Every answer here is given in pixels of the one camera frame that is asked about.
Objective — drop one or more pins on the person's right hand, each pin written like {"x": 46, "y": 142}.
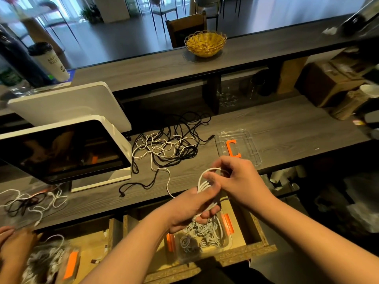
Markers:
{"x": 246, "y": 181}

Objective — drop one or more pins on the person's left hand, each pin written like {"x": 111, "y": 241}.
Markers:
{"x": 189, "y": 210}

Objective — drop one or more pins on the clear container drawer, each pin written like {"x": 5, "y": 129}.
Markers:
{"x": 70, "y": 269}
{"x": 228, "y": 245}

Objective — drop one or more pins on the person's right forearm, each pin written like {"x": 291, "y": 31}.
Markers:
{"x": 325, "y": 245}

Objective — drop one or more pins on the person's left forearm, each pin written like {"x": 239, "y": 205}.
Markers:
{"x": 127, "y": 254}

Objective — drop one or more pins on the brown cardboard box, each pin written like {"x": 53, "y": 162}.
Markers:
{"x": 331, "y": 82}

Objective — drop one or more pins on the pile of white containers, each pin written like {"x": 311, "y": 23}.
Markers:
{"x": 284, "y": 177}

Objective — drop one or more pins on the wooden drawer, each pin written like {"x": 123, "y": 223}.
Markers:
{"x": 98, "y": 245}
{"x": 257, "y": 236}

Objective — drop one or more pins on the flat cardboard sheet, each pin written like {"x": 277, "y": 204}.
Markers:
{"x": 292, "y": 75}

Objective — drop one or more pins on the white touchscreen monitor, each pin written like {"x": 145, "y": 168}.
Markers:
{"x": 59, "y": 150}

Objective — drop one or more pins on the yellow woven basket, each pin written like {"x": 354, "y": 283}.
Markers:
{"x": 205, "y": 44}

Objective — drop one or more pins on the grey wooden bar counter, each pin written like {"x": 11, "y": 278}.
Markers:
{"x": 154, "y": 65}

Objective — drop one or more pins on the white customer display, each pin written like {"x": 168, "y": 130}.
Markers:
{"x": 71, "y": 106}

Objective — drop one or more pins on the brown wooden chair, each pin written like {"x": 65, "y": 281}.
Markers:
{"x": 186, "y": 29}

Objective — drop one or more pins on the blue white notebook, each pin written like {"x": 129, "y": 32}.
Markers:
{"x": 70, "y": 75}

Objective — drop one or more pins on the black metal chair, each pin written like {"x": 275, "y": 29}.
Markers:
{"x": 163, "y": 7}
{"x": 207, "y": 4}
{"x": 53, "y": 8}

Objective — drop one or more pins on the black device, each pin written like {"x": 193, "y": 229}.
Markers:
{"x": 364, "y": 20}

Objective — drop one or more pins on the white paper coffee cup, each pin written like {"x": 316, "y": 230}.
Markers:
{"x": 52, "y": 63}

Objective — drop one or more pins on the green potted plant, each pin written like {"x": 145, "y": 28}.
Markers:
{"x": 90, "y": 13}

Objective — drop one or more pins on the clear plastic water bottle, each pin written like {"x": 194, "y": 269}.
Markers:
{"x": 12, "y": 79}

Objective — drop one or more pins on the black thermos bottle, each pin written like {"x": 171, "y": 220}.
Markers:
{"x": 21, "y": 62}

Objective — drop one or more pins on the round wooden table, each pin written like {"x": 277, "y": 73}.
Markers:
{"x": 26, "y": 14}

